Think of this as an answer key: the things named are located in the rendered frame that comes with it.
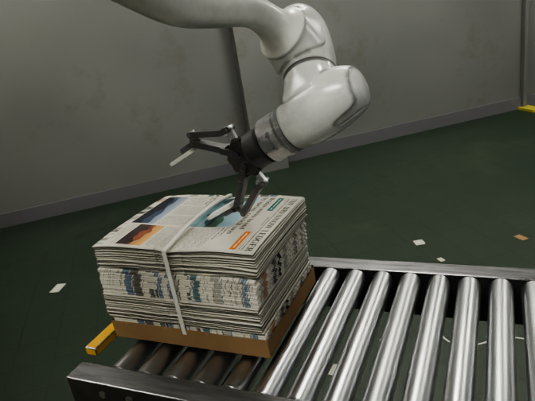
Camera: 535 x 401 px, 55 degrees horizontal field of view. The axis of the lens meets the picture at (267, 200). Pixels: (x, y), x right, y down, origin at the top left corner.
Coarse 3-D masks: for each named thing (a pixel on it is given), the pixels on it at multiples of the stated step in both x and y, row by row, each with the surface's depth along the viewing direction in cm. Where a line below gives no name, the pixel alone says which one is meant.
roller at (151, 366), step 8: (168, 344) 110; (160, 352) 108; (168, 352) 108; (176, 352) 109; (152, 360) 105; (160, 360) 106; (168, 360) 107; (176, 360) 109; (144, 368) 103; (152, 368) 104; (160, 368) 105; (168, 368) 107
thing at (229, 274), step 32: (224, 224) 106; (256, 224) 103; (288, 224) 107; (192, 256) 97; (224, 256) 95; (256, 256) 93; (288, 256) 109; (192, 288) 100; (224, 288) 97; (256, 288) 94; (288, 288) 109; (224, 320) 100; (256, 320) 97
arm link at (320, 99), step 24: (288, 72) 92; (312, 72) 88; (336, 72) 85; (360, 72) 88; (288, 96) 90; (312, 96) 86; (336, 96) 84; (360, 96) 85; (288, 120) 89; (312, 120) 87; (336, 120) 86; (312, 144) 92
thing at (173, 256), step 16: (192, 224) 109; (208, 224) 108; (176, 240) 103; (160, 256) 101; (176, 256) 99; (160, 272) 103; (176, 272) 101; (176, 288) 102; (176, 320) 105; (192, 320) 103
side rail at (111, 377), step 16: (80, 368) 107; (96, 368) 106; (112, 368) 105; (80, 384) 104; (96, 384) 102; (112, 384) 100; (128, 384) 100; (144, 384) 99; (160, 384) 98; (176, 384) 97; (192, 384) 97; (208, 384) 96; (80, 400) 106; (96, 400) 104; (112, 400) 102; (128, 400) 99; (144, 400) 98; (160, 400) 96; (176, 400) 94; (192, 400) 93; (208, 400) 92; (224, 400) 92; (240, 400) 91; (256, 400) 90; (272, 400) 90; (288, 400) 89
